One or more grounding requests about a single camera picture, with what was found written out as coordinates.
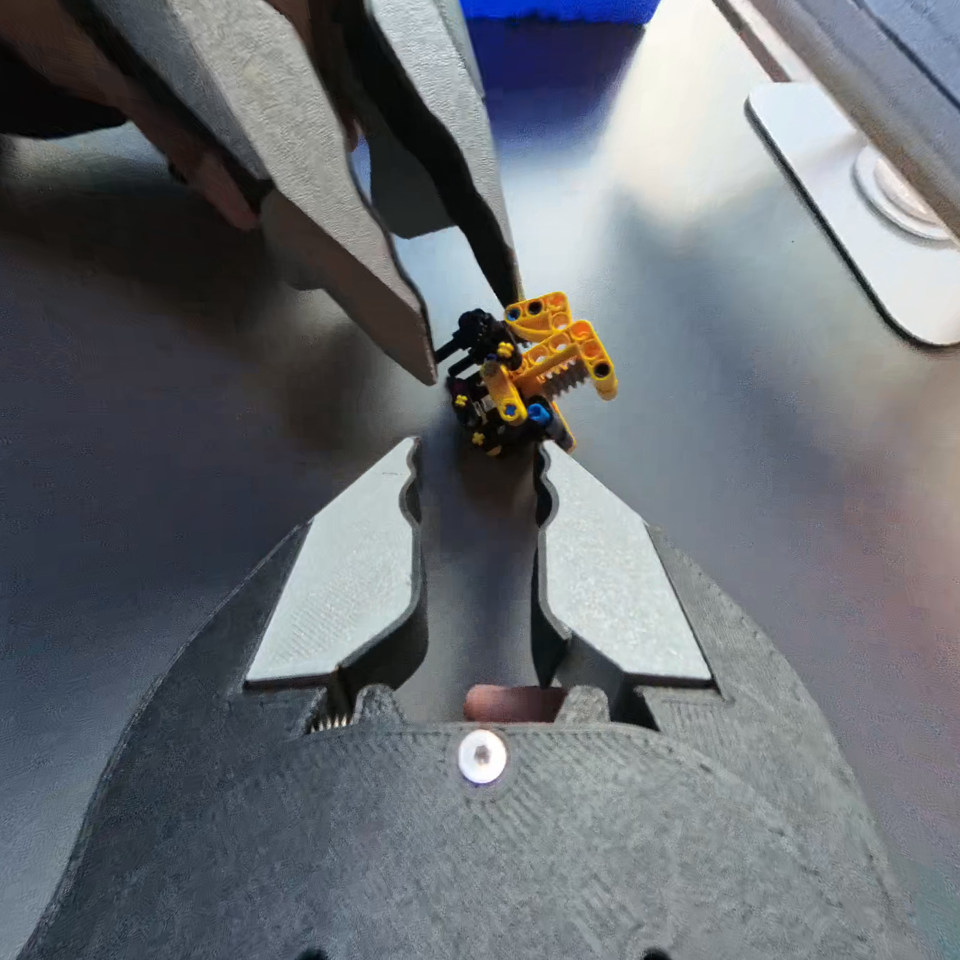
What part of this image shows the yellow and black lego model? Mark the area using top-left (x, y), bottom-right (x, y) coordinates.
top-left (433, 291), bottom-right (621, 459)

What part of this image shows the person's left hand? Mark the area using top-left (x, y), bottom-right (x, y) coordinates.
top-left (127, 112), bottom-right (264, 231)

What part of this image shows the silver monitor stand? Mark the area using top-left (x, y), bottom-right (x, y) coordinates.
top-left (712, 0), bottom-right (960, 348)

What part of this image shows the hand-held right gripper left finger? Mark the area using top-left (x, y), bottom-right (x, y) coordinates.
top-left (243, 436), bottom-right (430, 691)

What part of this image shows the person's right hand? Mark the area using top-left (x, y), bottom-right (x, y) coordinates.
top-left (463, 684), bottom-right (569, 726)

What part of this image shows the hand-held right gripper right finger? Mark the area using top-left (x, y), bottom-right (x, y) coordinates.
top-left (531, 441), bottom-right (715, 690)

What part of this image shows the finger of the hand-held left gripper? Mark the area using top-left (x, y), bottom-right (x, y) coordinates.
top-left (366, 0), bottom-right (524, 306)
top-left (97, 0), bottom-right (438, 385)

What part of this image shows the blue box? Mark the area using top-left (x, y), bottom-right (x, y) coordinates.
top-left (459, 0), bottom-right (661, 27)

